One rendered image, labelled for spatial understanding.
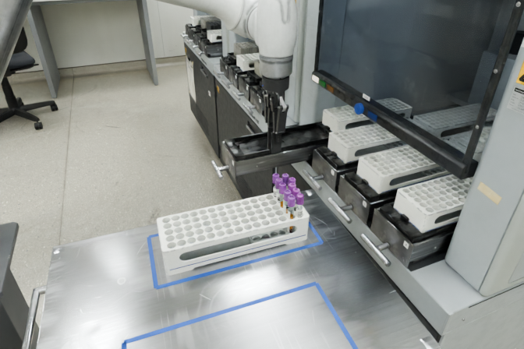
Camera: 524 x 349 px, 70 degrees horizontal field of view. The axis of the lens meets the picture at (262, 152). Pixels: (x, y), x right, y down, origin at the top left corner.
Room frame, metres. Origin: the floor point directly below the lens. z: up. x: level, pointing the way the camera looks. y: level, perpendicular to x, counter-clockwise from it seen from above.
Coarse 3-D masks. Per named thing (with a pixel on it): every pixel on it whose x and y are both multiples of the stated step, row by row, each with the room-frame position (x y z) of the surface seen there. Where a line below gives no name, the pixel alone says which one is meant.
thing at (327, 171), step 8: (320, 152) 0.96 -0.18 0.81; (328, 152) 0.95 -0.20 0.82; (320, 160) 0.94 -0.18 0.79; (328, 160) 0.91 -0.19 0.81; (336, 160) 0.90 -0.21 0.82; (320, 168) 0.94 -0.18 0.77; (328, 168) 0.90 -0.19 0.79; (336, 168) 0.87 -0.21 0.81; (344, 168) 0.88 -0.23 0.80; (352, 168) 0.88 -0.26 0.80; (312, 176) 0.92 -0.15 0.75; (320, 176) 0.92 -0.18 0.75; (328, 176) 0.89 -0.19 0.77; (336, 176) 0.86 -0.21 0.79; (328, 184) 0.89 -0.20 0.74; (336, 184) 0.86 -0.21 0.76
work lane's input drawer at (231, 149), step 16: (288, 128) 1.11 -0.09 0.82; (304, 128) 1.13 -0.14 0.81; (320, 128) 1.12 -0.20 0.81; (224, 144) 1.01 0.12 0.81; (240, 144) 1.02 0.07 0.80; (256, 144) 1.02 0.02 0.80; (288, 144) 1.02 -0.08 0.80; (304, 144) 1.01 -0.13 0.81; (320, 144) 1.02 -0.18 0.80; (224, 160) 1.02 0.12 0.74; (240, 160) 0.92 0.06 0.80; (256, 160) 0.93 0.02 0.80; (272, 160) 0.95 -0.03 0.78; (288, 160) 0.97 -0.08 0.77; (304, 160) 1.00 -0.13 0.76
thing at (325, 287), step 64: (64, 256) 0.53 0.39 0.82; (128, 256) 0.53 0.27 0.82; (256, 256) 0.53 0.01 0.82; (320, 256) 0.53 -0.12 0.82; (64, 320) 0.39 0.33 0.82; (128, 320) 0.39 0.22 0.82; (192, 320) 0.39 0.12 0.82; (256, 320) 0.39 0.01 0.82; (320, 320) 0.39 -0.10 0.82; (384, 320) 0.39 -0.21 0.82
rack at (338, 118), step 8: (328, 112) 1.13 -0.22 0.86; (336, 112) 1.13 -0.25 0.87; (344, 112) 1.13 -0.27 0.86; (352, 112) 1.13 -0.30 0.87; (328, 120) 1.11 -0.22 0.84; (336, 120) 1.07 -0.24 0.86; (344, 120) 1.07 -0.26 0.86; (352, 120) 1.08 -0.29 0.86; (360, 120) 1.09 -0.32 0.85; (368, 120) 1.19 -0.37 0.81; (336, 128) 1.06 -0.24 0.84; (344, 128) 1.07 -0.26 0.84
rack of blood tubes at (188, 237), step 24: (168, 216) 0.58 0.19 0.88; (192, 216) 0.60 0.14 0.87; (216, 216) 0.59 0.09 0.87; (240, 216) 0.59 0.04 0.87; (264, 216) 0.59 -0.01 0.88; (168, 240) 0.53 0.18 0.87; (192, 240) 0.52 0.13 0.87; (216, 240) 0.52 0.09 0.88; (240, 240) 0.57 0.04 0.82; (264, 240) 0.55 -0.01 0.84; (288, 240) 0.57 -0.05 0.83; (168, 264) 0.49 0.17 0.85
